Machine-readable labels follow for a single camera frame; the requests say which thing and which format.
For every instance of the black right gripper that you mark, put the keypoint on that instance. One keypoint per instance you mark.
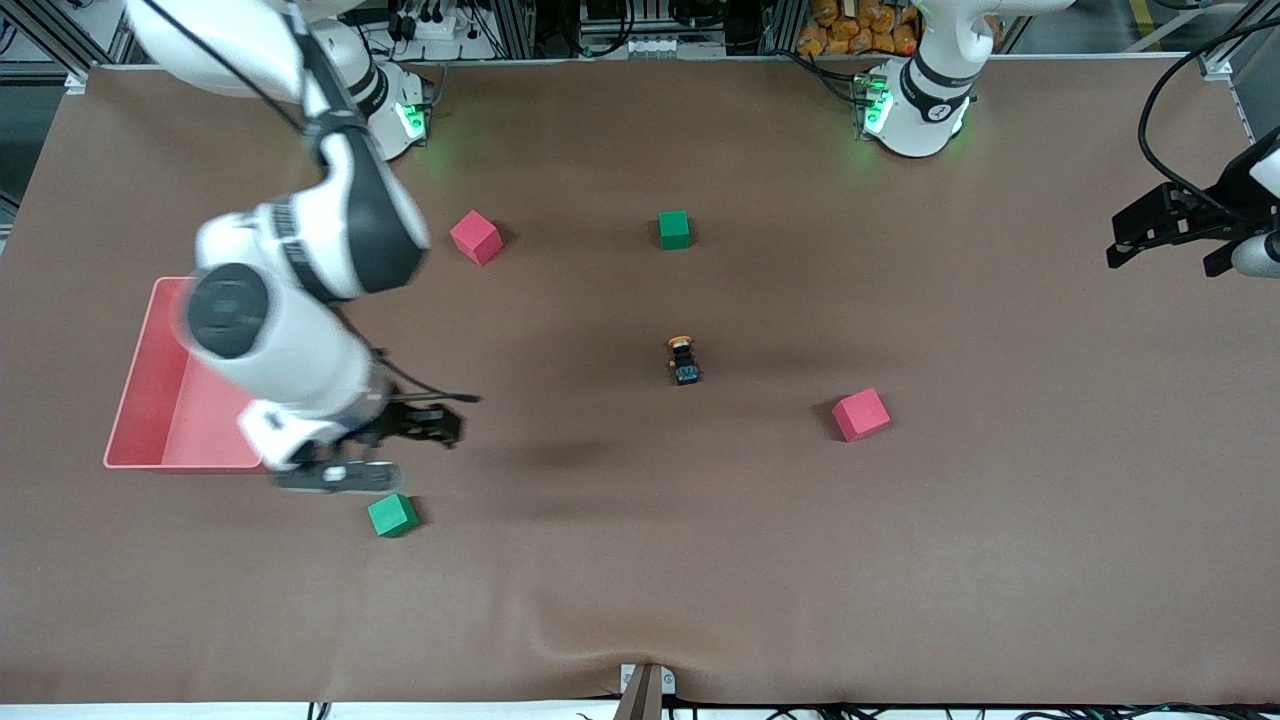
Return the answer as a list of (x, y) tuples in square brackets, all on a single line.
[(398, 421)]

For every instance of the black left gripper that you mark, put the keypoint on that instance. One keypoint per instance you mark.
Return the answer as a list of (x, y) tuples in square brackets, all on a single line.
[(1206, 217)]

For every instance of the orange-capped black push button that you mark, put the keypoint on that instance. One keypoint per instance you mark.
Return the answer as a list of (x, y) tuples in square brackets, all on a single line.
[(684, 362)]

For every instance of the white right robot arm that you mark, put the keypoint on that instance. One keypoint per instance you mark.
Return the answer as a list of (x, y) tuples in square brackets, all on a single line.
[(300, 330)]

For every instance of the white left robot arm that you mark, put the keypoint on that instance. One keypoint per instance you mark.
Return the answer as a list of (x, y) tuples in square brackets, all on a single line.
[(920, 110)]

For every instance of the green foam cube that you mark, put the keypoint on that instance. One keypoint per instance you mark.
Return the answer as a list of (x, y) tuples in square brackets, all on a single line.
[(392, 515), (674, 230)]

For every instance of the pink foam cube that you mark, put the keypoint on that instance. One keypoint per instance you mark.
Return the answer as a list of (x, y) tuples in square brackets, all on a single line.
[(475, 238), (860, 415)]

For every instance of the brown table cover sheet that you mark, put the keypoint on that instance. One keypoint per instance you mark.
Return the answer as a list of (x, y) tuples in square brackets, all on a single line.
[(640, 560)]

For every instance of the pink plastic bin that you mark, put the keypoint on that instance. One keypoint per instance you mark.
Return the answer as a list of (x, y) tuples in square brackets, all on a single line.
[(150, 420)]

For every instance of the bag of orange snacks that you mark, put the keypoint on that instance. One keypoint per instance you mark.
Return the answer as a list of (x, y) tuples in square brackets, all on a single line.
[(860, 30)]

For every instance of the white power strip black plugs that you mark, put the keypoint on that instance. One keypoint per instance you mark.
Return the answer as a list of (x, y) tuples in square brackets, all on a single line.
[(435, 22)]

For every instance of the white terminal block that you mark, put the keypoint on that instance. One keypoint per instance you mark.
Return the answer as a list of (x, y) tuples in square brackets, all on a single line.
[(672, 47)]

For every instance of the metal corner bracket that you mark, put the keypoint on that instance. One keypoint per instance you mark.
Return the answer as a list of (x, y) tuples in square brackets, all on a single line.
[(1215, 68), (77, 80)]

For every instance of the aluminium frame strut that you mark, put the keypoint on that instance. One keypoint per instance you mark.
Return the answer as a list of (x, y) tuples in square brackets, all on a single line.
[(1245, 30), (55, 38)]

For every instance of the metal table edge bracket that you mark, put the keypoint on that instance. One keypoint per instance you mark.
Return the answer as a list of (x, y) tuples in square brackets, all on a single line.
[(645, 690)]

